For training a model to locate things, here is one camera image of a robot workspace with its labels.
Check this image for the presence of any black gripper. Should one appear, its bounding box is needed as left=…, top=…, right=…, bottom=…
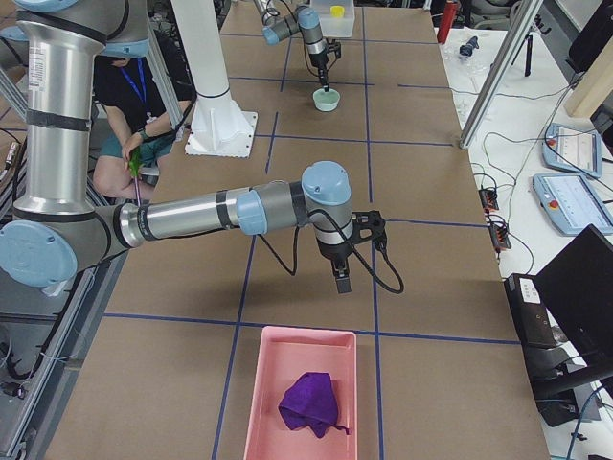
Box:
left=318, top=241, right=353, bottom=294
left=309, top=50, right=329, bottom=91

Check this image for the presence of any mint green bowl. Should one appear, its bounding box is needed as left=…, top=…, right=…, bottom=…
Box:
left=312, top=88, right=341, bottom=112

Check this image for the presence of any yellow plastic cup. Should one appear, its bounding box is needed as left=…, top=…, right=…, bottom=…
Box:
left=329, top=5, right=345, bottom=19

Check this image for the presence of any purple cloth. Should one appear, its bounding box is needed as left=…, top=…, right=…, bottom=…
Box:
left=278, top=372, right=351, bottom=439

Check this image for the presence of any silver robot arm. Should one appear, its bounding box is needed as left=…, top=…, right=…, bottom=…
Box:
left=1, top=1, right=357, bottom=293
left=254, top=1, right=342, bottom=93

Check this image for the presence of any clear plastic storage box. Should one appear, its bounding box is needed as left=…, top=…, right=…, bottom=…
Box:
left=310, top=0, right=355, bottom=38

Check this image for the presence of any pink plastic tray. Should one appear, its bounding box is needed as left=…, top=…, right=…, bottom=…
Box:
left=244, top=326, right=358, bottom=459

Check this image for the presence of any red cylinder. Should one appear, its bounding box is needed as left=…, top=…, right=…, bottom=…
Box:
left=437, top=0, right=458, bottom=44

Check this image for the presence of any folded blue umbrella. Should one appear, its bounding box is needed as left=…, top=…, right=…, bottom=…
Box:
left=459, top=35, right=479, bottom=58

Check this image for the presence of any seated person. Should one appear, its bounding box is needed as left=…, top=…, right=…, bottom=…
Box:
left=93, top=56, right=176, bottom=200

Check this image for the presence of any black monitor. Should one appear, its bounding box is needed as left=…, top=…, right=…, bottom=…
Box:
left=534, top=224, right=612, bottom=364

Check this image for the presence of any near teach pendant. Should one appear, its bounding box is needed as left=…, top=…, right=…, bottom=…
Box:
left=532, top=172, right=612, bottom=236

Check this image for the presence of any teach pendant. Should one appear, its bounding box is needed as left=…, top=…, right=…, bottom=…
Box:
left=532, top=172, right=612, bottom=236
left=542, top=123, right=602, bottom=179

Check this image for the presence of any far teach pendant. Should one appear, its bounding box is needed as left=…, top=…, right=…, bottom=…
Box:
left=542, top=123, right=602, bottom=179

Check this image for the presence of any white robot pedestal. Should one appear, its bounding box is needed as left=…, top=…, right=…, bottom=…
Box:
left=173, top=1, right=258, bottom=158

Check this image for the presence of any aluminium frame post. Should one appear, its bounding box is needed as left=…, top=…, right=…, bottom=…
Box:
left=459, top=0, right=543, bottom=150

